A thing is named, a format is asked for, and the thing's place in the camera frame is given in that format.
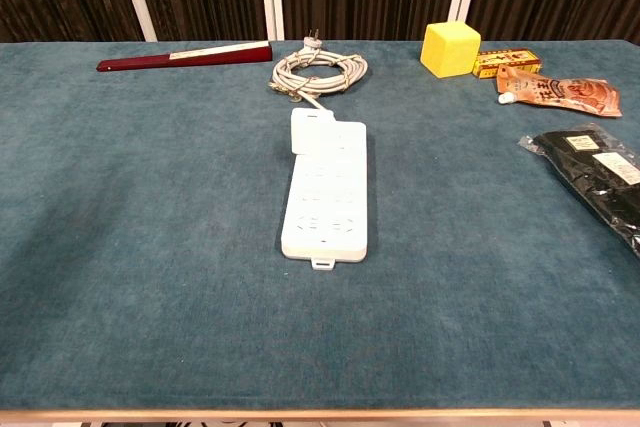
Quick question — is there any white power strip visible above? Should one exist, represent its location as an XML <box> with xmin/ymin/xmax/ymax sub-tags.
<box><xmin>279</xmin><ymin>107</ymin><xmax>369</xmax><ymax>272</ymax></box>

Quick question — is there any white plug adapter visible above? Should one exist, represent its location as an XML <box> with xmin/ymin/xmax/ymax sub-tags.
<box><xmin>289</xmin><ymin>107</ymin><xmax>337</xmax><ymax>157</ymax></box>

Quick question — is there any teal table cloth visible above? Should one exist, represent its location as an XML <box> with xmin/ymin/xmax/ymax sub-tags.
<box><xmin>0</xmin><ymin>39</ymin><xmax>640</xmax><ymax>411</ymax></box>

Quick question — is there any yellow foam cube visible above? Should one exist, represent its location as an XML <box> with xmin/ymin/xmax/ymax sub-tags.
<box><xmin>419</xmin><ymin>21</ymin><xmax>482</xmax><ymax>80</ymax></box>

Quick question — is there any dark red folded fan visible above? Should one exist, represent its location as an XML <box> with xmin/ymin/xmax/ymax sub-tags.
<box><xmin>96</xmin><ymin>40</ymin><xmax>274</xmax><ymax>73</ymax></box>

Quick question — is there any yellow red small carton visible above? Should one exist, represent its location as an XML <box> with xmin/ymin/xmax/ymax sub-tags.
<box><xmin>472</xmin><ymin>48</ymin><xmax>544</xmax><ymax>80</ymax></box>

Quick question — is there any orange spout pouch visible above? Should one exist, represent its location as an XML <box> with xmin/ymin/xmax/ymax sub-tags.
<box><xmin>495</xmin><ymin>64</ymin><xmax>624</xmax><ymax>119</ymax></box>

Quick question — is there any black item in clear bag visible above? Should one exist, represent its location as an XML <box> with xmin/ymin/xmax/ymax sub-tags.
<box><xmin>517</xmin><ymin>122</ymin><xmax>640</xmax><ymax>261</ymax></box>

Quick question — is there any white coiled power cord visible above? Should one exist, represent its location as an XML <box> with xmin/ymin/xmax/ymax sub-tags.
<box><xmin>269</xmin><ymin>26</ymin><xmax>370</xmax><ymax>111</ymax></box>

